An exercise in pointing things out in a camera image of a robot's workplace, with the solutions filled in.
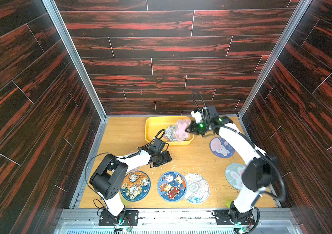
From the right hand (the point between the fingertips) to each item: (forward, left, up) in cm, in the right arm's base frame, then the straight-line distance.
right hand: (188, 128), depth 86 cm
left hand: (-13, +10, -17) cm, 24 cm away
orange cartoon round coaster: (-29, +30, -20) cm, 46 cm away
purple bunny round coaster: (0, -24, -21) cm, 32 cm away
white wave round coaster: (-28, -6, -21) cm, 35 cm away
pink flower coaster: (+1, +4, +1) cm, 4 cm away
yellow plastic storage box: (+20, +24, -19) cm, 37 cm away
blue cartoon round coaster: (-28, +9, -20) cm, 36 cm away
